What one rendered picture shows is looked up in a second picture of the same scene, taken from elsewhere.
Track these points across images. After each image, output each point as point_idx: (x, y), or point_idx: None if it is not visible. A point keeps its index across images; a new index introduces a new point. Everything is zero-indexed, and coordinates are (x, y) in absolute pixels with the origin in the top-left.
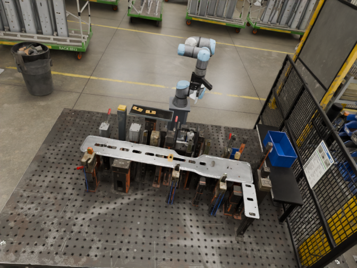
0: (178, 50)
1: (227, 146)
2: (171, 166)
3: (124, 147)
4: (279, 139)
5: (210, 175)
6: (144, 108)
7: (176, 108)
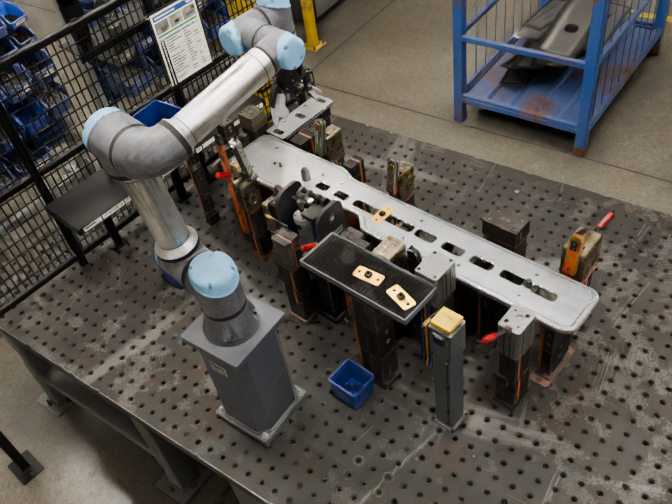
0: (304, 45)
1: (159, 311)
2: (393, 198)
3: (480, 267)
4: None
5: (329, 163)
6: (376, 296)
7: (263, 304)
